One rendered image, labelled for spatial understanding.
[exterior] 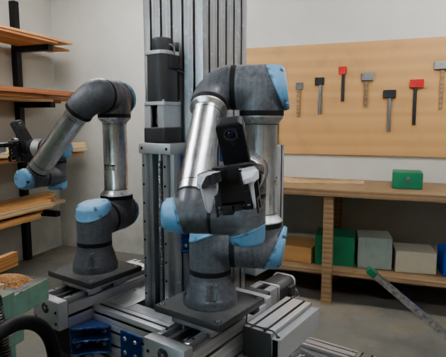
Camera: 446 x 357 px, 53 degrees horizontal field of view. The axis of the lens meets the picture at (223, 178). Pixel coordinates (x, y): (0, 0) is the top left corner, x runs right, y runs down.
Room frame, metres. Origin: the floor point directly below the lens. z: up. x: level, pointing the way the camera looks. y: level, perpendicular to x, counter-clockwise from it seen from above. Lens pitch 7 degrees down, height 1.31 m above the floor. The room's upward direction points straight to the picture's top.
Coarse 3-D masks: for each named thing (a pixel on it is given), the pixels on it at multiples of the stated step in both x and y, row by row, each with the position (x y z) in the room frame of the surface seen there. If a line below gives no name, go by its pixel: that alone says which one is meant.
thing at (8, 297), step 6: (0, 294) 0.89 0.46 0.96; (6, 294) 0.89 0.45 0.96; (12, 294) 0.90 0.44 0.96; (6, 300) 0.89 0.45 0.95; (12, 300) 0.90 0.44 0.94; (6, 306) 0.89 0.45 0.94; (12, 306) 0.90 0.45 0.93; (6, 312) 0.89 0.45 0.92; (12, 312) 0.90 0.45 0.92; (6, 318) 0.89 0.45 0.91
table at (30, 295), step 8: (32, 280) 1.14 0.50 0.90; (40, 280) 1.14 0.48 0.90; (8, 288) 1.08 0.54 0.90; (16, 288) 1.08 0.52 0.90; (24, 288) 1.08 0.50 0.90; (32, 288) 1.10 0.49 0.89; (40, 288) 1.13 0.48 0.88; (16, 296) 1.04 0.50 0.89; (24, 296) 1.07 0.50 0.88; (32, 296) 1.10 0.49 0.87; (40, 296) 1.13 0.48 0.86; (48, 296) 1.16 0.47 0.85; (16, 304) 1.04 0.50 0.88; (24, 304) 1.07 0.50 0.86; (32, 304) 1.10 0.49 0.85; (16, 312) 1.04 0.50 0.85; (24, 312) 1.07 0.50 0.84; (16, 336) 0.91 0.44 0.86; (16, 344) 0.91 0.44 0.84
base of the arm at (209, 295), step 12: (192, 276) 1.17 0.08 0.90; (204, 276) 1.15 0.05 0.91; (216, 276) 1.15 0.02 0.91; (228, 276) 1.17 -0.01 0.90; (192, 288) 1.16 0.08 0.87; (204, 288) 1.14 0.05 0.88; (216, 288) 1.14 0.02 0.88; (228, 288) 1.16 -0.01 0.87; (192, 300) 1.14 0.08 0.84; (204, 300) 1.13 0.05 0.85; (216, 300) 1.14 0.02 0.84; (228, 300) 1.15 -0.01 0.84
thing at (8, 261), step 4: (12, 252) 1.26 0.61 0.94; (16, 252) 1.26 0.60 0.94; (0, 256) 1.22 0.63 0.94; (4, 256) 1.22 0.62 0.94; (8, 256) 1.23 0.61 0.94; (12, 256) 1.25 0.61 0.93; (16, 256) 1.26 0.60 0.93; (0, 260) 1.20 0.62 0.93; (4, 260) 1.22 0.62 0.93; (8, 260) 1.23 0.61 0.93; (12, 260) 1.25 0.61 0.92; (16, 260) 1.26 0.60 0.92; (0, 264) 1.20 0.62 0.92; (4, 264) 1.22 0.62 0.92; (8, 264) 1.23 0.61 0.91; (12, 264) 1.25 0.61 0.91; (16, 264) 1.26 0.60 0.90; (0, 268) 1.20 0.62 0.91; (4, 268) 1.22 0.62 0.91; (8, 268) 1.23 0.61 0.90; (0, 272) 1.20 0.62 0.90
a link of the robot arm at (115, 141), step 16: (112, 80) 1.58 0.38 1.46; (128, 96) 1.60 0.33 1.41; (112, 112) 1.56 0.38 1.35; (128, 112) 1.60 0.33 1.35; (112, 128) 1.57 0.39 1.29; (112, 144) 1.57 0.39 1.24; (112, 160) 1.57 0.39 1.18; (112, 176) 1.57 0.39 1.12; (112, 192) 1.57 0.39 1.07; (128, 192) 1.60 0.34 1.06; (128, 208) 1.58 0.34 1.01; (128, 224) 1.60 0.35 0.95
